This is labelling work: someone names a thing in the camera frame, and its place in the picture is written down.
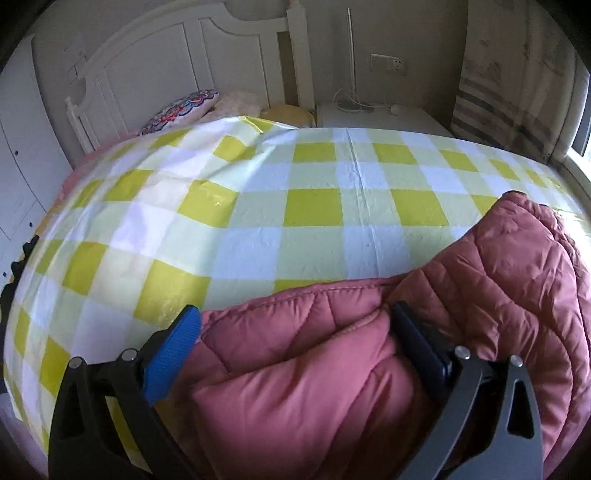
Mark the colourful patterned pillow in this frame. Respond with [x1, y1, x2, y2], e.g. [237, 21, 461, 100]
[138, 89, 221, 136]

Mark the striped grey curtain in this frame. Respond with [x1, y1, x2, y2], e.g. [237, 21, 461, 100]
[451, 1, 590, 165]

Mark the white bedside table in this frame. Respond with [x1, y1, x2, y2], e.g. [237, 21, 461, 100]
[317, 103, 453, 138]

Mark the pink quilted down jacket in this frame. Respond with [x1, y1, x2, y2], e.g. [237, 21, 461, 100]
[172, 192, 590, 479]

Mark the white cable on nightstand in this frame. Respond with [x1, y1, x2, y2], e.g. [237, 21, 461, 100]
[332, 87, 376, 114]

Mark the window with dark frame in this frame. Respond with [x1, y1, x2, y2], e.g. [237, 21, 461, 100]
[572, 84, 591, 157]

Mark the white wardrobe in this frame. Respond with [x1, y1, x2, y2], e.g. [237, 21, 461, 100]
[0, 35, 72, 284]

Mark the yellow pillow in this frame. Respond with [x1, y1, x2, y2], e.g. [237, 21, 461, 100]
[260, 104, 317, 128]

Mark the yellow white checkered bedsheet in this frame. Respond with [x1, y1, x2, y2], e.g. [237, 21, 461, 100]
[4, 117, 590, 449]

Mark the white wooden headboard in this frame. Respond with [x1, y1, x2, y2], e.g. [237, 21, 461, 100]
[65, 1, 315, 154]

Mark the white upright lamp pole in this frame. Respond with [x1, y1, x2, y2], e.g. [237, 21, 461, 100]
[346, 7, 356, 103]

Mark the white wall socket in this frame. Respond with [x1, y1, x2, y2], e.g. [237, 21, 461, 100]
[370, 53, 407, 76]

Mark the cream fluffy pillow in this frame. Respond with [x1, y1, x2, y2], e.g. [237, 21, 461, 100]
[198, 91, 264, 124]

